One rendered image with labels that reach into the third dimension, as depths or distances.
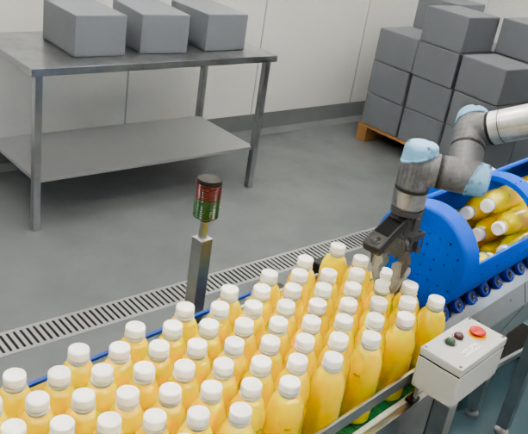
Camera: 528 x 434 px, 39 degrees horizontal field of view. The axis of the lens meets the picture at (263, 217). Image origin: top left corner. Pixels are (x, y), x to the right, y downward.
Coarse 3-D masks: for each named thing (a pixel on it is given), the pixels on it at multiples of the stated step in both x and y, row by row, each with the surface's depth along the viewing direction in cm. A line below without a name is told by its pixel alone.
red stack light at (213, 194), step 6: (198, 186) 176; (204, 186) 175; (198, 192) 177; (204, 192) 176; (210, 192) 176; (216, 192) 176; (198, 198) 177; (204, 198) 176; (210, 198) 176; (216, 198) 177
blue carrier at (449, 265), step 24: (504, 168) 229; (384, 216) 199; (432, 216) 188; (456, 216) 188; (432, 240) 189; (456, 240) 185; (432, 264) 191; (456, 264) 186; (480, 264) 190; (504, 264) 203; (432, 288) 193; (456, 288) 188
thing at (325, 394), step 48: (144, 336) 145; (192, 336) 154; (240, 336) 150; (288, 336) 155; (48, 384) 129; (96, 384) 130; (144, 384) 133; (192, 384) 136; (240, 384) 142; (336, 384) 144; (48, 432) 119; (96, 432) 120; (144, 432) 123; (192, 432) 125; (240, 432) 127; (288, 432) 137
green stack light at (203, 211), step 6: (198, 204) 178; (204, 204) 177; (210, 204) 177; (216, 204) 178; (198, 210) 178; (204, 210) 178; (210, 210) 178; (216, 210) 179; (198, 216) 179; (204, 216) 178; (210, 216) 179; (216, 216) 180
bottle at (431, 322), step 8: (424, 312) 172; (432, 312) 171; (440, 312) 172; (424, 320) 172; (432, 320) 171; (440, 320) 171; (424, 328) 172; (432, 328) 171; (440, 328) 172; (416, 336) 174; (424, 336) 172; (432, 336) 172; (416, 344) 174; (416, 352) 175; (416, 360) 175
